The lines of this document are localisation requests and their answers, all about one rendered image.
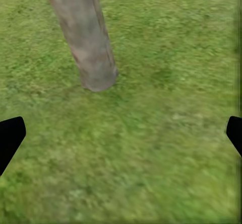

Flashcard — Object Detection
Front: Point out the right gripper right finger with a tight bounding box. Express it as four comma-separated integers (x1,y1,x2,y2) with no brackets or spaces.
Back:
226,116,242,156

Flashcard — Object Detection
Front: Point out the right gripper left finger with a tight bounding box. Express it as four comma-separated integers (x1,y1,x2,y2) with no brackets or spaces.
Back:
0,116,26,176

